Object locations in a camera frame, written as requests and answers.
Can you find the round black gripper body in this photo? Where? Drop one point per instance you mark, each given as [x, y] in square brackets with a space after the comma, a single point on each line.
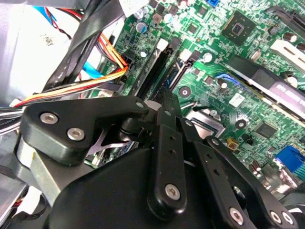
[107, 198]

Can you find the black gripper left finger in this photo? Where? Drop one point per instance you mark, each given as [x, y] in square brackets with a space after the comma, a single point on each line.
[59, 114]

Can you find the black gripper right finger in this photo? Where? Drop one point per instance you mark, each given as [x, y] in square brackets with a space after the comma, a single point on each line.
[212, 164]

